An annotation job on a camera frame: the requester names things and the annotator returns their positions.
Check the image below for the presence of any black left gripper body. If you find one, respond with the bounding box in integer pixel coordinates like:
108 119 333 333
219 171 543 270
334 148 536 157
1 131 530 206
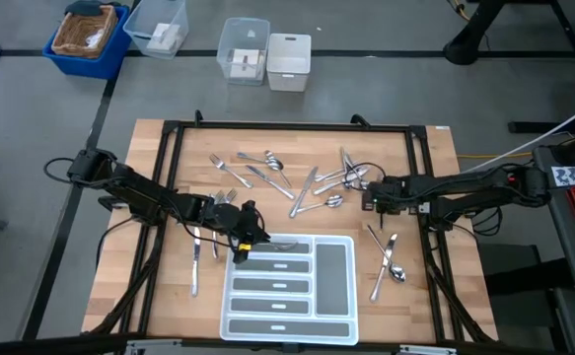
228 199 268 243

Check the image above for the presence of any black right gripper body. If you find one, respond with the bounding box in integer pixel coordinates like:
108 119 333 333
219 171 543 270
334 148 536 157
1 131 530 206
362 176 409 215

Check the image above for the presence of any silver spoon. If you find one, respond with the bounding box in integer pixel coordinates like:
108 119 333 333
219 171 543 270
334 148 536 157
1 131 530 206
366 224 408 285
295 193 345 215
311 170 371 196
263 149 294 189

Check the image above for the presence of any small silver teaspoon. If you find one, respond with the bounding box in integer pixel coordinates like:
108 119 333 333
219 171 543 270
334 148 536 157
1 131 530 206
236 151 285 172

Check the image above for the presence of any white cutlery tray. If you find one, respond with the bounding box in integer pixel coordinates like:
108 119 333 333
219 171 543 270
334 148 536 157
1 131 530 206
219 232 360 346

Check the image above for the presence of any white plastic bin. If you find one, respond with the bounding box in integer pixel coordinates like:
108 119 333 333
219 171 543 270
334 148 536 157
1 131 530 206
265 33 313 94

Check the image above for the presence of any white box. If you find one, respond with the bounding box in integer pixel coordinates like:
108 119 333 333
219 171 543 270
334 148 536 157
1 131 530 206
146 23 182 53
229 47 264 80

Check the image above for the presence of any black floor bar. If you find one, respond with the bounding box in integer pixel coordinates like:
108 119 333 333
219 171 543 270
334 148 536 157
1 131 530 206
507 120 575 135

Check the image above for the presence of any black equipment stand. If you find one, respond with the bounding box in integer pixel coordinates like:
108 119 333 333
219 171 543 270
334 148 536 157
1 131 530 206
442 0 575 98

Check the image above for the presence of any black desk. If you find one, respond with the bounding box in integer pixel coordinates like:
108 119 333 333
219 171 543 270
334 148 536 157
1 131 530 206
532 132 575 299

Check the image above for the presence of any tall clear plastic bin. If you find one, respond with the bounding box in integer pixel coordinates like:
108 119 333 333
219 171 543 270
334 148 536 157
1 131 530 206
216 17 271 87

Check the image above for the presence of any black crossbeam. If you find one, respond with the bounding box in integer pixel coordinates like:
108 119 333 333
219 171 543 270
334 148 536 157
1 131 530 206
0 332 575 355

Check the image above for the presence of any blue plastic bin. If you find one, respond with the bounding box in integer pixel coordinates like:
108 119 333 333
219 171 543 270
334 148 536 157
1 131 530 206
41 4 133 81

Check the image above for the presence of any large clear plastic bin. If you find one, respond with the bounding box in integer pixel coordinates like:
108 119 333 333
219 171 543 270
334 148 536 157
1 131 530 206
122 0 190 61

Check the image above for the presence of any white crumpled paper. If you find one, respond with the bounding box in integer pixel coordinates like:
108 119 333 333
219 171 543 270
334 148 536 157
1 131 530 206
84 28 107 49

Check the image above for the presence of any brown wicker basket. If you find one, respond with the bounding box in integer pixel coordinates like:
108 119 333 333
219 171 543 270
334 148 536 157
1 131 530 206
50 4 119 60

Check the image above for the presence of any black object on basket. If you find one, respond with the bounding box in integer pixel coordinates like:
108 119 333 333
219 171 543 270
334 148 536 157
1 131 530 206
63 0 105 17

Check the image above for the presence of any black aluminium table frame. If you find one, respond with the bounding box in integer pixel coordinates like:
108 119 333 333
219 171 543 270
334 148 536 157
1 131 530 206
83 108 499 346

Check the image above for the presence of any silver metal bracket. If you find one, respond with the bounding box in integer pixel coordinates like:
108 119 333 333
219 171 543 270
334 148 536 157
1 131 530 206
125 338 183 355
398 344 459 355

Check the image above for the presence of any white cable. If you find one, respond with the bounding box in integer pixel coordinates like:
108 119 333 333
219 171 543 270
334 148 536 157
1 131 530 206
459 94 575 175

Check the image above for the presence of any black desk leg frame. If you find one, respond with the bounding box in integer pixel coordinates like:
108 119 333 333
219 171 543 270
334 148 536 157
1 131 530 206
477 243 575 355

